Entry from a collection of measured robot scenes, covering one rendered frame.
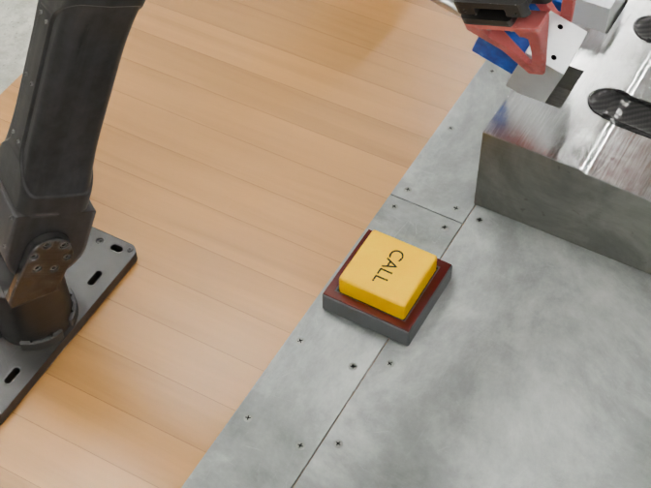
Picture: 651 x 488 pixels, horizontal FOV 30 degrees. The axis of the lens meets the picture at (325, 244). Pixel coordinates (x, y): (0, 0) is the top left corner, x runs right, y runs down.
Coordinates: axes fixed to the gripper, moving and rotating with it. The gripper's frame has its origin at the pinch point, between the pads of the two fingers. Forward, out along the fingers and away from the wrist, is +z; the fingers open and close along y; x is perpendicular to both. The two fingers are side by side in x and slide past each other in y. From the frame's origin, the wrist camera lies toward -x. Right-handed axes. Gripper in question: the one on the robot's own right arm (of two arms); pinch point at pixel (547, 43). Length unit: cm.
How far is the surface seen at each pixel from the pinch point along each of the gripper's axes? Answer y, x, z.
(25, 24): 42, 154, 50
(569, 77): 2.4, 1.1, 6.7
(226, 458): -41.3, 9.2, 3.7
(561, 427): -26.7, -9.3, 13.6
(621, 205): -8.5, -7.8, 9.1
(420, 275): -20.9, 3.5, 5.7
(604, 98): 0.7, -3.0, 6.9
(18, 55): 35, 149, 51
